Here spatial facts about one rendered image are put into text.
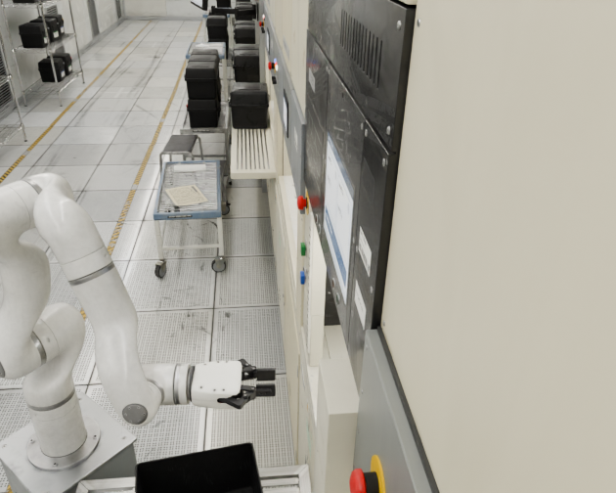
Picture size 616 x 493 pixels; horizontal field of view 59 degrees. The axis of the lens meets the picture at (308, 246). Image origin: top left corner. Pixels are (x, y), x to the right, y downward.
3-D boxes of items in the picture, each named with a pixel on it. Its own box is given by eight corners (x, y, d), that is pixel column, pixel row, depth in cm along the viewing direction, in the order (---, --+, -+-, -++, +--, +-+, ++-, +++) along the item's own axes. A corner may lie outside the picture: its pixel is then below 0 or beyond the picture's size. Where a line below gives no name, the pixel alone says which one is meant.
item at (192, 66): (188, 90, 498) (186, 60, 485) (219, 90, 501) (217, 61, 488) (185, 99, 472) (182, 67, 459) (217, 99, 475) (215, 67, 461)
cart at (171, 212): (165, 213, 443) (158, 157, 419) (231, 210, 450) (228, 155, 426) (154, 281, 359) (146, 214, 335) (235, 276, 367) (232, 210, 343)
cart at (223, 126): (187, 143, 588) (183, 98, 564) (238, 142, 593) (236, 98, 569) (178, 177, 507) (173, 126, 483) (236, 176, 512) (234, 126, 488)
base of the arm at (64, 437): (14, 445, 152) (-4, 396, 143) (76, 406, 165) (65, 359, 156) (50, 484, 142) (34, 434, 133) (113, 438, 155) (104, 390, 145)
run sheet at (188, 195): (162, 189, 373) (161, 188, 372) (195, 184, 382) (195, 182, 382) (175, 207, 349) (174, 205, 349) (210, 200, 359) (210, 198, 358)
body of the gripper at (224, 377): (192, 380, 121) (242, 379, 122) (185, 415, 112) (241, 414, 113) (189, 353, 117) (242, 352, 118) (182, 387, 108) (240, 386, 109)
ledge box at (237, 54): (232, 78, 506) (230, 49, 493) (262, 77, 510) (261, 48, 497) (233, 86, 481) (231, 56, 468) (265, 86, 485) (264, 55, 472)
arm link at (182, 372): (182, 382, 121) (196, 382, 121) (176, 413, 113) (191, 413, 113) (178, 353, 116) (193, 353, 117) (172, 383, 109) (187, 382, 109)
